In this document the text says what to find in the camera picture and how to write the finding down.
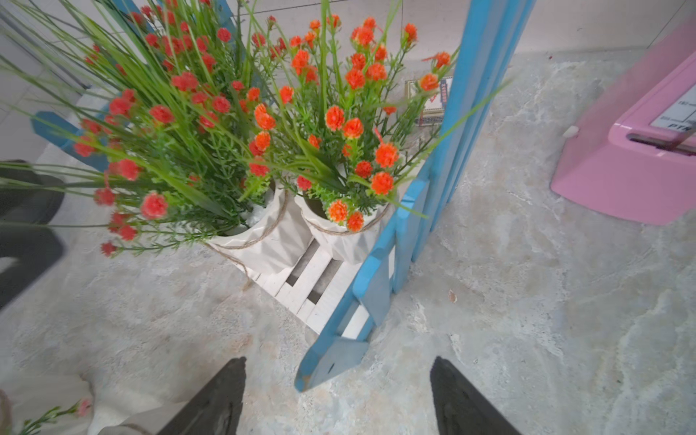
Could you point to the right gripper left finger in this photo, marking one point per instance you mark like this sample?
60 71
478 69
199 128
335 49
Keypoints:
216 409

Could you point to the blue white two-tier rack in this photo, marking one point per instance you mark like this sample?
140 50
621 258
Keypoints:
343 302

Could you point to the red flower pot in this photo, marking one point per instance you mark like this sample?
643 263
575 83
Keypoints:
337 132
174 99

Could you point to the pink flower pot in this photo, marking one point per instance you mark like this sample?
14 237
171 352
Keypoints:
64 404

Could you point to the red flower pot back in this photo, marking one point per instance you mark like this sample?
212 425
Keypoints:
174 99

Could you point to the pink metronome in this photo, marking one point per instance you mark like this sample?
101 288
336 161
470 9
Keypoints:
632 155

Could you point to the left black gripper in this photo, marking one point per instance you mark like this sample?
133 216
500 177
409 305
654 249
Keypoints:
29 201

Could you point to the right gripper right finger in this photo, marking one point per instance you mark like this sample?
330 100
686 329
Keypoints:
460 408

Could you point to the small patterned card box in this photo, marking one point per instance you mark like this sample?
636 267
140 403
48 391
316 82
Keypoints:
435 107

